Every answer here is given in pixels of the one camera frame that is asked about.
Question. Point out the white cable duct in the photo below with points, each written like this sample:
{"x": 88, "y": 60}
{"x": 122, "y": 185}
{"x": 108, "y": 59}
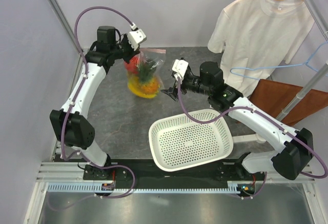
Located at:
{"x": 113, "y": 187}

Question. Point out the white perforated plastic basket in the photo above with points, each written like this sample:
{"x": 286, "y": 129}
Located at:
{"x": 178, "y": 143}

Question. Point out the clear zip top bag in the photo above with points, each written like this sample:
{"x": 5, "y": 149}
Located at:
{"x": 157, "y": 55}

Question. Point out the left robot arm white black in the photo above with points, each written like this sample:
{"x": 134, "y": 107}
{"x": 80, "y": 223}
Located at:
{"x": 70, "y": 124}

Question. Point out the aluminium frame post left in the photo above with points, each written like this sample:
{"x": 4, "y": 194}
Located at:
{"x": 63, "y": 20}

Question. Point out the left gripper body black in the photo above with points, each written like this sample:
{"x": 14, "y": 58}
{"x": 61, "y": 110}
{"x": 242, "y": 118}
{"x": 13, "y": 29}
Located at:
{"x": 127, "y": 50}

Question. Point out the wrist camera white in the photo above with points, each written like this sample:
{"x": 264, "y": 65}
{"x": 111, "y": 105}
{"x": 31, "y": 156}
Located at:
{"x": 179, "y": 68}
{"x": 135, "y": 37}

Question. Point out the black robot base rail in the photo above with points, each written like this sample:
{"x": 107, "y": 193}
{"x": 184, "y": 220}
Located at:
{"x": 144, "y": 174}

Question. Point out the orange toy pineapple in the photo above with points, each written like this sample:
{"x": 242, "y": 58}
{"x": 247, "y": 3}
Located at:
{"x": 145, "y": 83}

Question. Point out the brown cloth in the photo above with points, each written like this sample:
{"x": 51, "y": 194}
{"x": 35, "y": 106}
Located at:
{"x": 272, "y": 97}

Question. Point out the blue clothes hanger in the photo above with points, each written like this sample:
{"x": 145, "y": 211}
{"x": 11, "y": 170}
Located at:
{"x": 306, "y": 63}

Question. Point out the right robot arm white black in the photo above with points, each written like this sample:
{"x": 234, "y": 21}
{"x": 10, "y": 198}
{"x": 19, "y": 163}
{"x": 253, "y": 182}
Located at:
{"x": 291, "y": 148}

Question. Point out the red orange peach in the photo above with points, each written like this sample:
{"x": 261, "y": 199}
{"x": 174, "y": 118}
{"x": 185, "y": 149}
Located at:
{"x": 132, "y": 66}

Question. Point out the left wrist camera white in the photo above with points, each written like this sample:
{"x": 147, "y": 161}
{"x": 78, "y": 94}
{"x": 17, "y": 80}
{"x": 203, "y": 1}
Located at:
{"x": 135, "y": 37}

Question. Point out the silver clothes rack pole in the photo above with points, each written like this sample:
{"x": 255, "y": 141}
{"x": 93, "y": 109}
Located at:
{"x": 303, "y": 92}

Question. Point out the white t-shirt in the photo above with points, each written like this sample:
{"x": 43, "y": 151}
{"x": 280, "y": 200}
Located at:
{"x": 255, "y": 36}

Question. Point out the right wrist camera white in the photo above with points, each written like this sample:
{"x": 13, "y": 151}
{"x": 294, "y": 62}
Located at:
{"x": 179, "y": 68}

